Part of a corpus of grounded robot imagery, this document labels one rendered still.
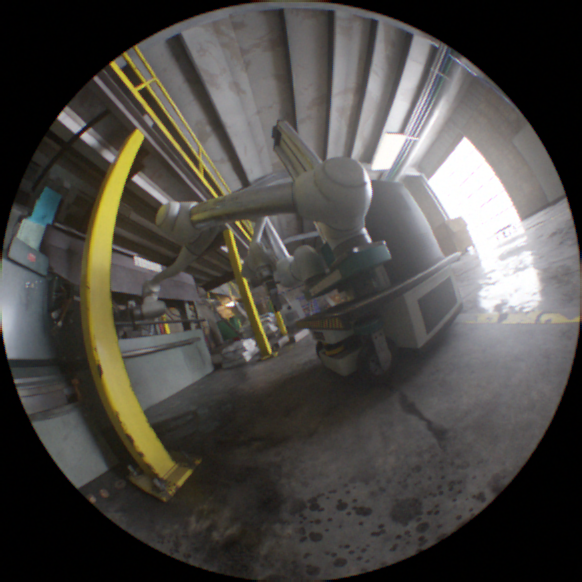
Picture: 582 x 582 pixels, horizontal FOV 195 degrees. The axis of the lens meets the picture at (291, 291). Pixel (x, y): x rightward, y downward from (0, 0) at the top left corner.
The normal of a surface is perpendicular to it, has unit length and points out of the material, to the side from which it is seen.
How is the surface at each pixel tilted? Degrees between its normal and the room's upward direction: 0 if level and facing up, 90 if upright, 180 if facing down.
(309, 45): 171
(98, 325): 90
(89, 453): 90
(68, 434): 90
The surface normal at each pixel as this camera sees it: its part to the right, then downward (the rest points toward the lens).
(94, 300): 0.93, -0.36
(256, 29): 0.21, 0.97
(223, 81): 0.49, 0.86
